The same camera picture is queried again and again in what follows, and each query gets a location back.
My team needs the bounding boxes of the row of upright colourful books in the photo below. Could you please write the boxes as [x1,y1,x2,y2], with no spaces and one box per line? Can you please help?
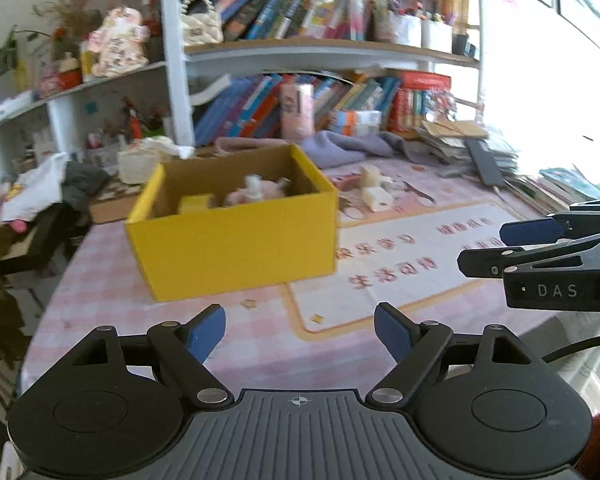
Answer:
[214,0,382,42]

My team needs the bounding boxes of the black chair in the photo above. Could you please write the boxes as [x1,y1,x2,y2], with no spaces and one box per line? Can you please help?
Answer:
[0,205,93,281]

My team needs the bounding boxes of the pile of books and papers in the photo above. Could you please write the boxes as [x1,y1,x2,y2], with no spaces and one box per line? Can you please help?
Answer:
[414,119,600,217]

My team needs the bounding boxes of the dark brown cloth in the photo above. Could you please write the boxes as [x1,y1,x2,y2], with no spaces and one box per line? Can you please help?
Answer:
[0,237,33,356]

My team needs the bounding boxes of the teal book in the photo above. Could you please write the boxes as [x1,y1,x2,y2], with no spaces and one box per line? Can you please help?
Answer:
[538,167,600,202]

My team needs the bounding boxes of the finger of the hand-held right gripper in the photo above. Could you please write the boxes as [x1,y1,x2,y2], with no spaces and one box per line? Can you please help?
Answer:
[499,197,600,246]
[457,232,600,278]

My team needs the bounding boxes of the white side shelf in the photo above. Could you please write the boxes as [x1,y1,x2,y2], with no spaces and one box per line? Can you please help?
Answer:
[0,60,169,187]

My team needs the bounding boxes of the pink plush toy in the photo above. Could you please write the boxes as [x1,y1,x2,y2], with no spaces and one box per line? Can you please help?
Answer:
[224,177,292,209]

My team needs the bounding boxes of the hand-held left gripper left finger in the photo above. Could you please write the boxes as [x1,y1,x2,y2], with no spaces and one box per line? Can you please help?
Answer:
[69,303,233,409]

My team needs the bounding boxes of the white charger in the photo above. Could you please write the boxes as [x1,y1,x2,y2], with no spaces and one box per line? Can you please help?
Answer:
[362,187,395,213]

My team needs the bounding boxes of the row of leaning blue books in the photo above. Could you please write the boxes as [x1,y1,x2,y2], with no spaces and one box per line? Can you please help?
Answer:
[194,73,402,147]

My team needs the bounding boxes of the dried flower bouquet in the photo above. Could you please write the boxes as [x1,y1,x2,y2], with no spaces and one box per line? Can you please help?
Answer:
[9,0,93,63]

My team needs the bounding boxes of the pink dispenser box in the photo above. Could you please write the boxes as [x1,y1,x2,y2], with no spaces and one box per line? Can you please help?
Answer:
[279,83,315,141]

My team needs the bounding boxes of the pink doll ornament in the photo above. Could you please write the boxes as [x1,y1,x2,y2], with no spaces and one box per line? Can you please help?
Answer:
[87,6,152,79]

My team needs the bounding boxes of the white storage container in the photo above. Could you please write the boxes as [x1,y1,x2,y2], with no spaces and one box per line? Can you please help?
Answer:
[420,19,454,54]

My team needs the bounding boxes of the lavender cloth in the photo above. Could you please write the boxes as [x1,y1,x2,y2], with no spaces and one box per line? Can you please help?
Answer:
[214,130,432,169]

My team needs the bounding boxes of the clear pen holder with pens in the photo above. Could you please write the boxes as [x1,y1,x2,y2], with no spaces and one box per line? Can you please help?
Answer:
[374,2,424,49]

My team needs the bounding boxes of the brown envelope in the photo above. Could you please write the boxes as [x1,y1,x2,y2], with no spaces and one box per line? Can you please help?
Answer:
[419,119,489,141]

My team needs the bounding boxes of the white spray bottle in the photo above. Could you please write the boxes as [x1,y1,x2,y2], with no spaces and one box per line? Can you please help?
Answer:
[243,173,265,202]

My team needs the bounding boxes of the row of yellow books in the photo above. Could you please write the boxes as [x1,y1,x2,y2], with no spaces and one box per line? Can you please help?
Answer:
[439,0,469,37]

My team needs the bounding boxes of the small black box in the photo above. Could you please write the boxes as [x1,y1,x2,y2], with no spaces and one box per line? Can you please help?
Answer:
[452,33,477,59]

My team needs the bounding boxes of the orange blue white boxes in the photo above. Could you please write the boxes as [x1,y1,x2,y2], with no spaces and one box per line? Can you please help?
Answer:
[327,108,384,137]

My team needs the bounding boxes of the wooden chessboard box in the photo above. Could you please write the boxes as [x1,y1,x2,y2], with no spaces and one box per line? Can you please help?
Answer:
[87,179,147,225]

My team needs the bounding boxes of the black phone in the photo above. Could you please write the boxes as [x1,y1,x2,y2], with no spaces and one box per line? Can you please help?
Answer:
[465,138,504,187]

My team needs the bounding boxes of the black cable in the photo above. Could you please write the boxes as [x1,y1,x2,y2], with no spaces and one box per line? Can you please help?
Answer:
[539,331,600,364]

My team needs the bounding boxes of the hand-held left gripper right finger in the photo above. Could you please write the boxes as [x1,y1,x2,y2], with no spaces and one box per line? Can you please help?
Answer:
[365,302,534,409]

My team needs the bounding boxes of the white quilted handbag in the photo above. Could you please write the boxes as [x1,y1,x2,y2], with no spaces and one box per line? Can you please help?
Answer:
[180,0,225,46]

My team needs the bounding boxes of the pile of clothes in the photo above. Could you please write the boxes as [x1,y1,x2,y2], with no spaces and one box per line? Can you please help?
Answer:
[0,152,112,227]

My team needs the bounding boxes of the pink tube bottle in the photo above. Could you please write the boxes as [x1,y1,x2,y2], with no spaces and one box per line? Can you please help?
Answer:
[347,0,366,42]

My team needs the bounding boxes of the yellow cardboard box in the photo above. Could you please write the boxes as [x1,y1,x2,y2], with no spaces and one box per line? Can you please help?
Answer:
[124,143,340,304]

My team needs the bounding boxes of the row of red books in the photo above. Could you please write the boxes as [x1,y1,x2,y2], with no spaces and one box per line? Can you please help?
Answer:
[386,72,454,134]

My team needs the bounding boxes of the white bookshelf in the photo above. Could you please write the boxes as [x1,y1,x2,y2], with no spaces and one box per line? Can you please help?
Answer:
[159,0,484,147]

